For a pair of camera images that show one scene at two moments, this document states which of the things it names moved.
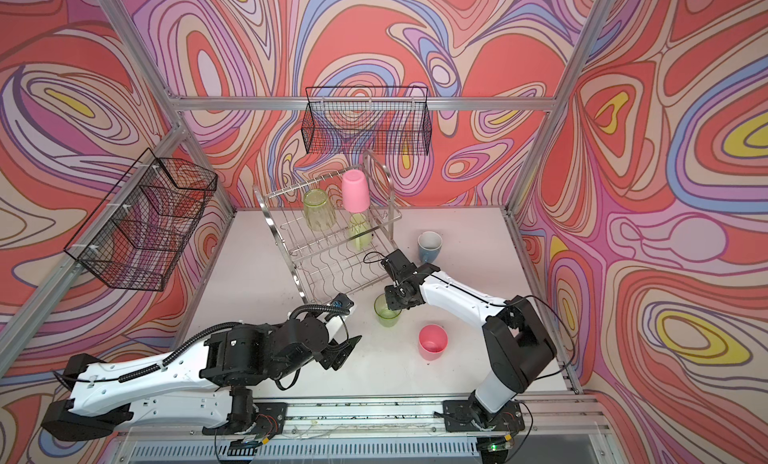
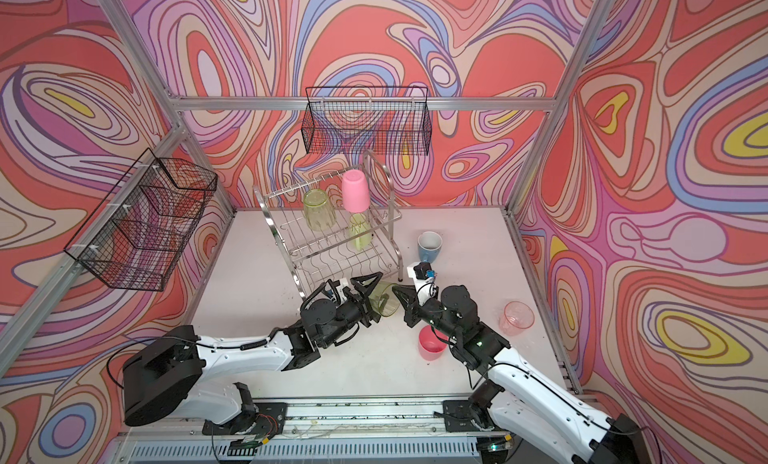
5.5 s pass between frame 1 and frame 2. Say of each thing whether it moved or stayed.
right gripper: moved
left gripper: moved
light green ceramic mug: stayed
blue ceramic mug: stayed
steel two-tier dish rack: stayed
